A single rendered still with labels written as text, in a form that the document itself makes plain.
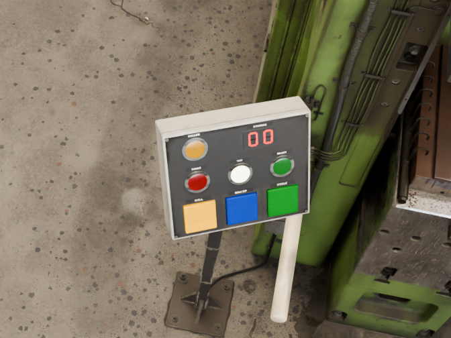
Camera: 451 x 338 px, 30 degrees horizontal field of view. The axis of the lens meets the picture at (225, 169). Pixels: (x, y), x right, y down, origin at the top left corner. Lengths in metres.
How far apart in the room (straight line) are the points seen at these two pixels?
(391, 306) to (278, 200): 1.00
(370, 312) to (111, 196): 1.01
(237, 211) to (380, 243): 0.53
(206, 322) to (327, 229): 0.53
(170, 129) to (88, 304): 1.21
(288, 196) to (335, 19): 0.42
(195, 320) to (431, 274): 0.85
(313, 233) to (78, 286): 0.82
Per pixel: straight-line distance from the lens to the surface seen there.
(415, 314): 2.89
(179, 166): 1.86
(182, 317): 2.90
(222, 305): 2.93
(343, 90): 2.05
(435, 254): 2.38
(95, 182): 3.12
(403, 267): 2.47
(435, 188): 2.18
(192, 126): 1.84
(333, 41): 1.95
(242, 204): 1.95
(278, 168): 1.93
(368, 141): 2.28
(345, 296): 2.74
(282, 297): 2.28
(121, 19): 3.53
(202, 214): 1.93
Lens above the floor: 2.75
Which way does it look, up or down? 61 degrees down
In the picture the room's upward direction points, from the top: 11 degrees clockwise
